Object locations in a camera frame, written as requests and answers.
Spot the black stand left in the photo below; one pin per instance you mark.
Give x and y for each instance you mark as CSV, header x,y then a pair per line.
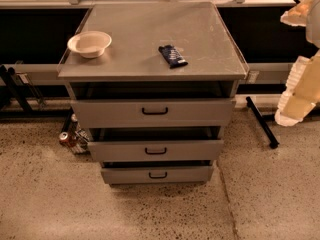
x,y
13,88

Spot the grey drawer cabinet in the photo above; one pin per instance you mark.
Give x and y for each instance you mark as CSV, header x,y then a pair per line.
x,y
133,68

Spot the dark bottle on floor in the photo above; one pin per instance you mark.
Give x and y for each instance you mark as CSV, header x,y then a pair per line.
x,y
73,124

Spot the grey bottom drawer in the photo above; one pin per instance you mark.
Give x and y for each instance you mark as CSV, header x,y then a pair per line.
x,y
153,175

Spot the red soda can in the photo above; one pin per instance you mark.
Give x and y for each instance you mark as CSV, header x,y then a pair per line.
x,y
66,139

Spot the grey drawer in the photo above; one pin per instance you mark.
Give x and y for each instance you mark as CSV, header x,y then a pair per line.
x,y
153,175
153,112
141,151

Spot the white bowl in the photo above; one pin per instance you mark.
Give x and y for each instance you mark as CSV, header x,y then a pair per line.
x,y
89,44

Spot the dark blue snack packet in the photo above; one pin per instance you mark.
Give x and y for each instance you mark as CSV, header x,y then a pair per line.
x,y
172,56

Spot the grey top drawer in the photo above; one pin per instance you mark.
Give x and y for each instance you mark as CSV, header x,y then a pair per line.
x,y
153,112

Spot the black table leg right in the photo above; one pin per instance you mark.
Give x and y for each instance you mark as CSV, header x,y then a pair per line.
x,y
273,141

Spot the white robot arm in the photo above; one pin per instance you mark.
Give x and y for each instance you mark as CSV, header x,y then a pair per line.
x,y
306,14

